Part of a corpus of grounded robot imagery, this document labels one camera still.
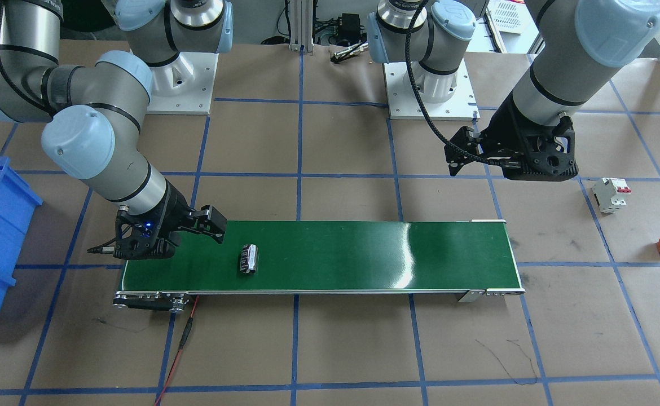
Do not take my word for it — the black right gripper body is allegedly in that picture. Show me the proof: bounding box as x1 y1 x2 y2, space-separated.
113 182 228 260

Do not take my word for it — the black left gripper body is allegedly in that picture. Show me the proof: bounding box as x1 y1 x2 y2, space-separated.
444 96 579 182

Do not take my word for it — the brown cylindrical capacitor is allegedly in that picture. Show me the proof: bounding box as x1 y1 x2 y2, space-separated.
238 244 259 275

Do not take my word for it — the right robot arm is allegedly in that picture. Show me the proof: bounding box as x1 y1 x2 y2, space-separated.
0 1 233 260

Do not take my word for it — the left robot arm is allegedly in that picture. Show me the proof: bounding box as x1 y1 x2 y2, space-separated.
366 1 660 182

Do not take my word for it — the white circuit breaker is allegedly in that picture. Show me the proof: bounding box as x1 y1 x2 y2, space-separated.
591 178 632 214

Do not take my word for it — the green conveyor belt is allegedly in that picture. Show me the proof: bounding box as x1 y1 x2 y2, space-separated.
113 219 525 312

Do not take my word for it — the black power adapter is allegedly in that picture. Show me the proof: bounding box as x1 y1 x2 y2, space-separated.
337 13 362 43

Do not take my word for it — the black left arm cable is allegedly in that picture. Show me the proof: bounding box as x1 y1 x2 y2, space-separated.
406 0 520 167

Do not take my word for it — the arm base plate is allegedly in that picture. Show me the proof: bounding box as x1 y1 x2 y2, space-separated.
147 52 218 116
382 59 480 121

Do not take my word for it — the red black conveyor cable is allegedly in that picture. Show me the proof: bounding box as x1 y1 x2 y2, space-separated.
154 296 201 406

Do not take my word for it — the aluminium frame post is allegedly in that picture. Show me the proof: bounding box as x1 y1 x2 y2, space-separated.
287 1 315 54

